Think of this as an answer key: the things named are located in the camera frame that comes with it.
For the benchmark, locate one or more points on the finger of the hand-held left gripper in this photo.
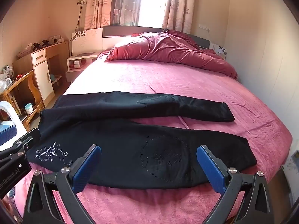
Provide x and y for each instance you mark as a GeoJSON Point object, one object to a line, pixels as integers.
{"type": "Point", "coordinates": [28, 138]}

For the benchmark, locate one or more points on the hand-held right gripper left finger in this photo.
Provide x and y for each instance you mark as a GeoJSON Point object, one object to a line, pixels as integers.
{"type": "Point", "coordinates": [86, 169]}

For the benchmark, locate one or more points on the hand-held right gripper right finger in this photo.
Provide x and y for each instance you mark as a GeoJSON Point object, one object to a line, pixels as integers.
{"type": "Point", "coordinates": [211, 168]}

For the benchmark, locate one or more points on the black pants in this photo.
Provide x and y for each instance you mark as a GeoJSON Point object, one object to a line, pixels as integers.
{"type": "Point", "coordinates": [116, 144]}

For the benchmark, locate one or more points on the blue cushion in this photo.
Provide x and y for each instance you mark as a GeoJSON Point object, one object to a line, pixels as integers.
{"type": "Point", "coordinates": [7, 133]}

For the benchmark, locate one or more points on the floral dark cloth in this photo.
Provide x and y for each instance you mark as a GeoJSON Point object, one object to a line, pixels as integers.
{"type": "Point", "coordinates": [10, 198]}

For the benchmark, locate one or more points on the white chair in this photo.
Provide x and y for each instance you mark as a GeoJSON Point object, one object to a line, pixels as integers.
{"type": "Point", "coordinates": [11, 114]}

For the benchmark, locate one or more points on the white and teal cup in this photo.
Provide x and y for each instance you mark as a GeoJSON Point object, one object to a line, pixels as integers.
{"type": "Point", "coordinates": [28, 109]}

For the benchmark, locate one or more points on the wooden side table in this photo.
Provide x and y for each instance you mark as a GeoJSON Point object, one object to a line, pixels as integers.
{"type": "Point", "coordinates": [28, 86]}

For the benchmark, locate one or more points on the white plastic bag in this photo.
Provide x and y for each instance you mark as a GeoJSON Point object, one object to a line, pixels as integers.
{"type": "Point", "coordinates": [5, 84]}

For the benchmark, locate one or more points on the wooden desk with white cabinet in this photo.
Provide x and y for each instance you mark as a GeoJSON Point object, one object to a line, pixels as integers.
{"type": "Point", "coordinates": [42, 74]}

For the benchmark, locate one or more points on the teal bowl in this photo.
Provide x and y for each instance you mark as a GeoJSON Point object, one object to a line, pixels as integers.
{"type": "Point", "coordinates": [52, 77]}

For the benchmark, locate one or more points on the printed picture board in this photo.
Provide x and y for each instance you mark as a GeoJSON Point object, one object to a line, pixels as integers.
{"type": "Point", "coordinates": [290, 175]}

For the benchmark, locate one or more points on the pink bed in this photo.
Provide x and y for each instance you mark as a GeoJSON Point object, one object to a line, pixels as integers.
{"type": "Point", "coordinates": [186, 79]}

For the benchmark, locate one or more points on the white nightstand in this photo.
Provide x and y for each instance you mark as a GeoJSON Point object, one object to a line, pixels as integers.
{"type": "Point", "coordinates": [79, 57]}

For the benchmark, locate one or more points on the white floral headboard panel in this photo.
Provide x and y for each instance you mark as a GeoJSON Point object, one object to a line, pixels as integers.
{"type": "Point", "coordinates": [220, 50]}
{"type": "Point", "coordinates": [86, 37]}

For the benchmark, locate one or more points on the red duvet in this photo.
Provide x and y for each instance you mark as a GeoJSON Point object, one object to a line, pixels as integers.
{"type": "Point", "coordinates": [175, 49]}

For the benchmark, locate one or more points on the grey headboard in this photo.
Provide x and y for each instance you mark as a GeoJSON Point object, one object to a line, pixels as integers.
{"type": "Point", "coordinates": [116, 33]}

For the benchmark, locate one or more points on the patterned beige curtain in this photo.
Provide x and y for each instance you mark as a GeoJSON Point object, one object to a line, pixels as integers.
{"type": "Point", "coordinates": [179, 4]}
{"type": "Point", "coordinates": [105, 2]}

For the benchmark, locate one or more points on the bright window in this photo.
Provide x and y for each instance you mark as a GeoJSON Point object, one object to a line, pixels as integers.
{"type": "Point", "coordinates": [154, 2]}

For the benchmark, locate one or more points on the white wall socket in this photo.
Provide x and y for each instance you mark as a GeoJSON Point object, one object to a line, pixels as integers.
{"type": "Point", "coordinates": [204, 27]}

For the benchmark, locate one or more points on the wall power strip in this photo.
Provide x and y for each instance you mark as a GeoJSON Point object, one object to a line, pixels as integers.
{"type": "Point", "coordinates": [81, 2]}

